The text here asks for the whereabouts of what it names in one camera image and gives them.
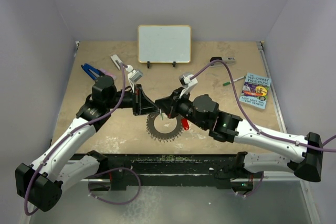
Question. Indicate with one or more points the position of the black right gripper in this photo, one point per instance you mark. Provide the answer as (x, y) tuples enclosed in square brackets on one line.
[(169, 105)]

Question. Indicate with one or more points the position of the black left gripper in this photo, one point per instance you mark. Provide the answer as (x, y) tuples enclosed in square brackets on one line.
[(140, 103)]

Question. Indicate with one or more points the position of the large metal key ring disc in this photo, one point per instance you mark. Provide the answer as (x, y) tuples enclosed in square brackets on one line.
[(163, 131)]

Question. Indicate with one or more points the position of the red tagged key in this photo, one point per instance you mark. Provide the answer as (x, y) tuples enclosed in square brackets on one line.
[(185, 124)]

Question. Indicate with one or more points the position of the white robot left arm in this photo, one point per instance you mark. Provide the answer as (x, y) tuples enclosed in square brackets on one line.
[(43, 181)]

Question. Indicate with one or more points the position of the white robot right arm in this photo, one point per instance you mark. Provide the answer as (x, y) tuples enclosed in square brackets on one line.
[(297, 154)]

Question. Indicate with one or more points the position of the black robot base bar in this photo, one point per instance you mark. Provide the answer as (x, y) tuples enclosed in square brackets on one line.
[(222, 171)]

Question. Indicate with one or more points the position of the pink eraser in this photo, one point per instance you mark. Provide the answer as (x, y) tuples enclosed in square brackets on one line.
[(107, 73)]

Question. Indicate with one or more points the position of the white staple remover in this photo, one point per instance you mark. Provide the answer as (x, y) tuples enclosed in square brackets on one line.
[(117, 61)]

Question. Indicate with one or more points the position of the blue stapler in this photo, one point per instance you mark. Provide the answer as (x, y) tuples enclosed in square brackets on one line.
[(91, 71)]

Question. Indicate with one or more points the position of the small whiteboard on stand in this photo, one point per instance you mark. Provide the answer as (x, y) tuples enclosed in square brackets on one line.
[(164, 44)]

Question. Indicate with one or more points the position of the green capped marker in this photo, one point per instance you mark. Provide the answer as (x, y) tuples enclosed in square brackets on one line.
[(235, 80)]

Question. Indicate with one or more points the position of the black grey stapler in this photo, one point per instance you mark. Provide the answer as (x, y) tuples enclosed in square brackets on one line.
[(228, 61)]

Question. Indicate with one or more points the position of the blue treehouse book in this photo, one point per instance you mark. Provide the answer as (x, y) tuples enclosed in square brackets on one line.
[(255, 90)]

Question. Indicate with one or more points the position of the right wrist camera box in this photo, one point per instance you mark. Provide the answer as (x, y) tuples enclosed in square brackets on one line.
[(188, 82)]

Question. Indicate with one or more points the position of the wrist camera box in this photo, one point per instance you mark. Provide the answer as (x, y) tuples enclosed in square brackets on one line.
[(188, 82), (134, 75)]

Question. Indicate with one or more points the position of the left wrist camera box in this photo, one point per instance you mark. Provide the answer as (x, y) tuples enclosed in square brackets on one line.
[(134, 75)]

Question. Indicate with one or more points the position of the aluminium frame rail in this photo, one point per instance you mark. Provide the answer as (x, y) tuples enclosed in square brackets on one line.
[(268, 176)]

